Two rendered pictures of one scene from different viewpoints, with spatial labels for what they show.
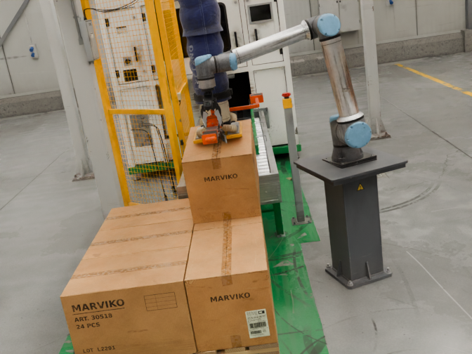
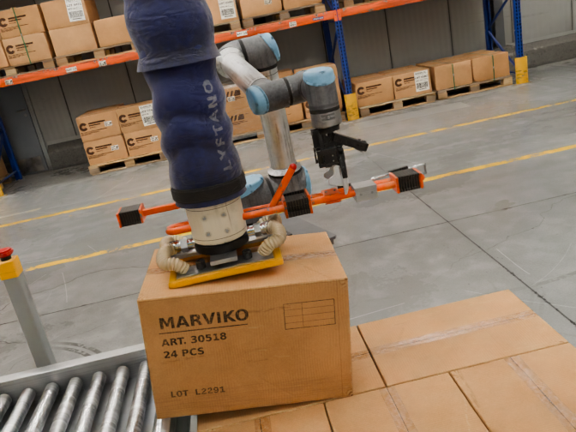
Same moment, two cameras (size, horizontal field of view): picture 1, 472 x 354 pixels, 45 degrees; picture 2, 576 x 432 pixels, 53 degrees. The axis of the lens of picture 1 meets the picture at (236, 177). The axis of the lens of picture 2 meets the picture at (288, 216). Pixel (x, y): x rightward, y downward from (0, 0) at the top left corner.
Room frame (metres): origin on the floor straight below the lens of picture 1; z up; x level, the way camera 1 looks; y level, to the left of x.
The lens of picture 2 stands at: (3.38, 1.78, 1.67)
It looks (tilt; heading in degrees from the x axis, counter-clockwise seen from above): 19 degrees down; 264
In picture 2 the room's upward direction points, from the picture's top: 12 degrees counter-clockwise
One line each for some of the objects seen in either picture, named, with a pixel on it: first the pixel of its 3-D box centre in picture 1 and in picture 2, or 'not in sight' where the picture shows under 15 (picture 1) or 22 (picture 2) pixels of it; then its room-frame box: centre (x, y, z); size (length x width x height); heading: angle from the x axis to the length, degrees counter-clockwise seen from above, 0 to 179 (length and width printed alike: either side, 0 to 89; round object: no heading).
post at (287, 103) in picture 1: (293, 161); (48, 369); (4.25, -0.46, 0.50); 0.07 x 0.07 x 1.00; 87
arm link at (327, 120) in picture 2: (206, 83); (326, 118); (3.03, 0.08, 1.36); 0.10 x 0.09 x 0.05; 87
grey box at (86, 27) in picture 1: (90, 40); not in sight; (4.48, 0.94, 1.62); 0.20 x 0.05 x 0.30; 177
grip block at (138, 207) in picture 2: (256, 97); (131, 215); (3.71, -0.21, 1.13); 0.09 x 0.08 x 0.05; 87
